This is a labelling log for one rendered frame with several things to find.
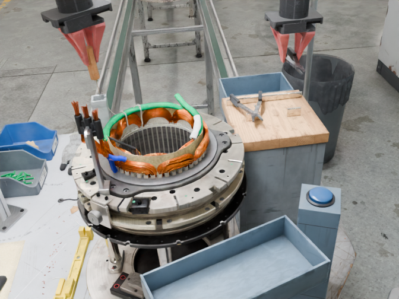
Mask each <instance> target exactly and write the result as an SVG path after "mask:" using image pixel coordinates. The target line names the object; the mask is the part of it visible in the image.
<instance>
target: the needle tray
mask: <svg viewBox="0 0 399 299"><path fill-rule="evenodd" d="M329 268H330V260H329V258H327V257H326V255H324V254H323V252H321V251H320V250H319V248H317V247H316V245H314V244H313V242H311V241H310V239H308V237H307V236H306V235H305V234H304V233H303V232H302V231H301V230H300V229H299V228H298V227H297V226H296V225H295V224H294V223H293V222H292V221H291V220H290V219H289V218H288V217H287V216H286V215H284V216H282V217H279V218H276V219H274V220H272V221H269V222H266V223H265V224H262V225H259V226H257V227H255V228H252V229H250V230H248V231H245V232H243V233H240V234H238V235H236V236H233V237H231V238H228V239H226V240H223V241H221V242H219V243H216V244H214V245H212V246H209V247H206V248H204V249H202V250H199V251H197V252H195V253H192V254H190V255H187V256H185V257H182V258H180V259H178V260H175V261H173V262H170V263H168V264H166V265H163V266H161V267H159V268H156V269H153V270H152V271H149V272H146V273H144V274H142V275H140V279H141V284H142V290H143V293H144V296H145V299H291V298H293V297H295V296H297V295H299V294H301V293H303V292H305V291H307V290H309V289H311V288H313V287H315V286H317V285H319V284H321V283H323V282H325V281H327V279H328V272H329Z"/></svg>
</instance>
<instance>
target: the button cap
mask: <svg viewBox="0 0 399 299"><path fill-rule="evenodd" d="M309 199H310V200H311V201H313V202H315V203H318V204H327V203H330V202H331V201H332V199H333V194H332V192H331V191H330V190H328V189H327V188H324V187H315V188H313V189H311V190H310V192H309Z"/></svg>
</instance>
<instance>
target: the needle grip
mask: <svg viewBox="0 0 399 299"><path fill-rule="evenodd" d="M86 49H87V55H88V64H89V66H88V71H89V74H90V78H91V80H97V79H99V78H100V75H99V70H98V67H97V63H96V59H95V57H94V52H93V47H92V46H86Z"/></svg>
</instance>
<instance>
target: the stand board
mask: <svg viewBox="0 0 399 299"><path fill-rule="evenodd" d="M293 92H299V90H292V91H282V92H276V93H265V94H262V96H266V95H272V94H283V93H293ZM256 96H258V94H255V95H249V96H239V97H237V98H245V97H256ZM229 99H230V97H228V98H222V99H221V103H222V108H223V111H224V114H225V117H226V120H227V122H228V124H229V125H230V126H231V127H232V128H233V129H234V130H235V132H234V133H232V135H233V134H236V133H238V134H239V136H240V137H241V139H242V142H243V146H244V152H250V151H260V150H269V149H275V148H284V147H294V146H299V145H309V144H318V143H324V142H328V139H329V134H330V133H329V132H328V130H327V129H326V127H325V126H324V125H323V123H322V122H321V121H320V119H319V117H318V116H317V115H316V113H315V112H314V111H313V109H312V108H311V106H310V105H309V104H308V102H307V101H306V100H305V98H304V96H302V97H301V98H290V99H284V100H274V101H263V102H262V104H261V107H260V108H259V112H260V113H261V115H260V116H261V117H262V118H263V121H262V120H261V119H260V120H255V121H254V122H252V121H248V122H247V121H246V114H247V112H246V111H244V110H243V109H241V108H240V107H236V106H235V105H231V106H227V105H226V100H229ZM254 104H255V105H257V103H248V104H243V105H245V106H246V107H248V108H250V109H251V110H253V111H254V110H255V106H254ZM294 107H301V114H300V116H290V117H287V109H289V108H294Z"/></svg>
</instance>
